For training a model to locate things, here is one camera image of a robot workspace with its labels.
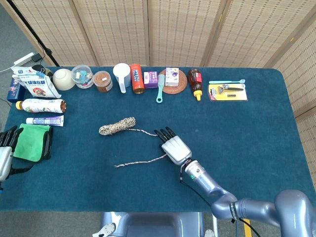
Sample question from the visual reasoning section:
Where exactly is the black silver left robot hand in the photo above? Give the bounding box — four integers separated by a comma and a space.
0, 125, 33, 183

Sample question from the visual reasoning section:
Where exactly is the dark blue box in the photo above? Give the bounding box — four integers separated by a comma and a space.
6, 78, 25, 103

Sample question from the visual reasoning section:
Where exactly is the honey bottle yellow cap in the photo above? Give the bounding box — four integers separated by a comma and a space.
188, 68, 203, 102

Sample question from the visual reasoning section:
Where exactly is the white power strip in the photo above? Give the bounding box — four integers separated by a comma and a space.
13, 52, 35, 66

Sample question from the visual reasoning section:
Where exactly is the razor in yellow package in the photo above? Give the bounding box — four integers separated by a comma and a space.
208, 83, 248, 102

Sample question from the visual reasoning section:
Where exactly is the black tripod stand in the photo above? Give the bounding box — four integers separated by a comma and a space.
6, 0, 60, 67

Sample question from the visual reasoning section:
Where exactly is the small white purple box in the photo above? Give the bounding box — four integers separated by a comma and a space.
164, 67, 180, 87

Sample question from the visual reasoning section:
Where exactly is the green microfiber cloth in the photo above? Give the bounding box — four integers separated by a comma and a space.
13, 123, 51, 163

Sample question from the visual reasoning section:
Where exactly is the brown spice jar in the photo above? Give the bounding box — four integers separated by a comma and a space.
93, 71, 114, 93

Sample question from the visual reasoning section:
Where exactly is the white printed snack bag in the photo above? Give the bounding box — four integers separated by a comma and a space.
17, 74, 62, 99

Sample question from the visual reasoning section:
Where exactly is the light blue toothbrush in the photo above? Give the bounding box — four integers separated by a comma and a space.
208, 79, 246, 84

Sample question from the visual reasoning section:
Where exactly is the woven round coaster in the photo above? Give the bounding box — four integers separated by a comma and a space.
158, 69, 188, 95

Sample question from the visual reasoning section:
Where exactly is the black grey folded cloth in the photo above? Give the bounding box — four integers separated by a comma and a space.
41, 125, 54, 160

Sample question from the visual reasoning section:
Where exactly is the beige speckled braided rope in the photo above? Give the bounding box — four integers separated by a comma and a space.
98, 117, 168, 169

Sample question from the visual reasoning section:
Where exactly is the clear jar of clips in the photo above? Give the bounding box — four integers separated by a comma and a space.
71, 64, 94, 89

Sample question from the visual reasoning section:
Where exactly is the black round object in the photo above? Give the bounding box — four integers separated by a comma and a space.
32, 64, 54, 77

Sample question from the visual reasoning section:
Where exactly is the orange can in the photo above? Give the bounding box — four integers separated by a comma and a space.
130, 64, 146, 95

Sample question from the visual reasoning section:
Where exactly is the white blue packet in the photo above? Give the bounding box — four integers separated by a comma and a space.
11, 66, 41, 79

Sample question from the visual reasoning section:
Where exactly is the white purple toothpaste tube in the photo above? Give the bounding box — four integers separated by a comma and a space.
26, 115, 65, 127

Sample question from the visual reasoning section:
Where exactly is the mint green brush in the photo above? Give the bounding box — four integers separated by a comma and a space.
156, 74, 165, 104

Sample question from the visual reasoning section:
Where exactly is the blue-grey robot torso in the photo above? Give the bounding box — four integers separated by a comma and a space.
92, 211, 215, 237

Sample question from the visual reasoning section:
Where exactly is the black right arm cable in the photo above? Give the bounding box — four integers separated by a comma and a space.
179, 170, 260, 237

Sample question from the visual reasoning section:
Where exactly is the white measuring scoop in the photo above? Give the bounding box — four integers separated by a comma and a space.
113, 63, 131, 94

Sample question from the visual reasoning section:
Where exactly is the cream bowl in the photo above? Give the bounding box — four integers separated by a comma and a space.
52, 68, 76, 91

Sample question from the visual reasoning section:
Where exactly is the blue table cloth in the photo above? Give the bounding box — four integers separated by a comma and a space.
0, 66, 316, 213

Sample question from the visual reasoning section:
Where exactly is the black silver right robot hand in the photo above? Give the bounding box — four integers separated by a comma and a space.
154, 126, 193, 166

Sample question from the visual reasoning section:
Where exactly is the white label bottle yellow cap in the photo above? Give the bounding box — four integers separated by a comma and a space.
15, 98, 67, 114

